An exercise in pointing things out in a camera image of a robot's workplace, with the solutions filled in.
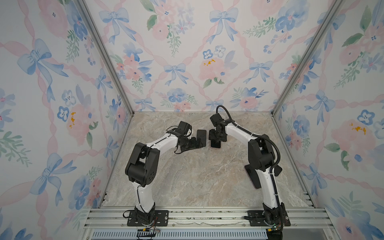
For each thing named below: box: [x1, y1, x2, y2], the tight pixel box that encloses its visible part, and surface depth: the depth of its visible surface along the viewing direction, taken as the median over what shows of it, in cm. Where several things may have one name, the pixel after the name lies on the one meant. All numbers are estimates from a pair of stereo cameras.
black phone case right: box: [274, 165, 283, 177], surface depth 92 cm
